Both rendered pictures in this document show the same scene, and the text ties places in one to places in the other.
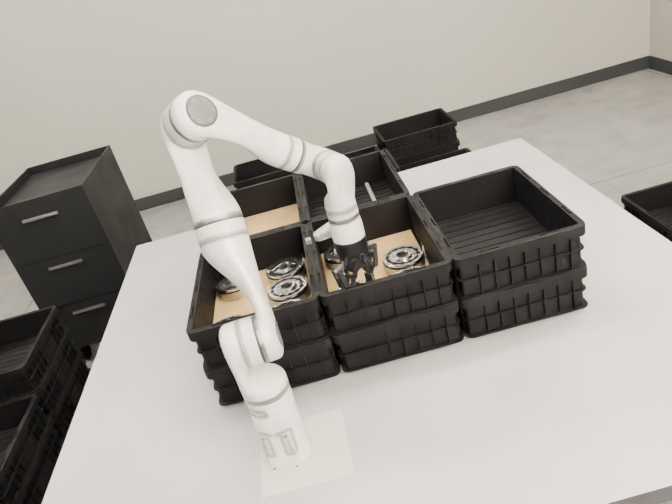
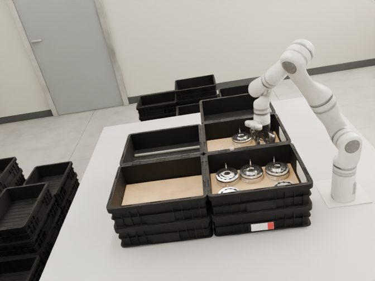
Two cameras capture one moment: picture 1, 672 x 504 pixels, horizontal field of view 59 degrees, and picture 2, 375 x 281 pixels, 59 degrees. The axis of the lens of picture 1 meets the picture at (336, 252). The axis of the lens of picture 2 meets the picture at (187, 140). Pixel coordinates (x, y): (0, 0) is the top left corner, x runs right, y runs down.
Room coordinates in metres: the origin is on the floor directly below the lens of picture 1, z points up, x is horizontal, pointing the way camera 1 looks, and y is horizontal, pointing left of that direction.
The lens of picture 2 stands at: (1.44, 1.32, 1.75)
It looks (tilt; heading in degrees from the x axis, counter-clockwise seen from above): 30 degrees down; 275
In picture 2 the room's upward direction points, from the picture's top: 11 degrees counter-clockwise
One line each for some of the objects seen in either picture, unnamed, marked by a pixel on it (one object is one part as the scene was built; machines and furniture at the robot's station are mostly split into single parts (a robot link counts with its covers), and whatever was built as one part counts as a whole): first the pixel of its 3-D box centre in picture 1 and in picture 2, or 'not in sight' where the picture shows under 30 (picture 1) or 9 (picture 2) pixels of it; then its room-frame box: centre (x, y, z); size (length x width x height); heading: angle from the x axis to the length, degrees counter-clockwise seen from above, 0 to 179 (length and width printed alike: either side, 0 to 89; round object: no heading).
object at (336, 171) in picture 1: (337, 186); (262, 96); (1.18, -0.04, 1.13); 0.09 x 0.07 x 0.15; 22
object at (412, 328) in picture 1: (384, 295); not in sight; (1.28, -0.09, 0.76); 0.40 x 0.30 x 0.12; 0
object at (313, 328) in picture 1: (259, 292); (254, 179); (1.28, 0.21, 0.87); 0.40 x 0.30 x 0.11; 0
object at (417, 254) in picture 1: (402, 256); (241, 136); (1.28, -0.16, 0.86); 0.10 x 0.10 x 0.01
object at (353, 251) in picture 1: (352, 251); (262, 129); (1.19, -0.04, 0.96); 0.08 x 0.08 x 0.09
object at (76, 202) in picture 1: (91, 255); not in sight; (2.84, 1.22, 0.45); 0.62 x 0.45 x 0.90; 0
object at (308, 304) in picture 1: (253, 275); (253, 169); (1.28, 0.21, 0.92); 0.40 x 0.30 x 0.02; 0
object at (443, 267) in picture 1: (371, 243); (243, 133); (1.28, -0.09, 0.92); 0.40 x 0.30 x 0.02; 0
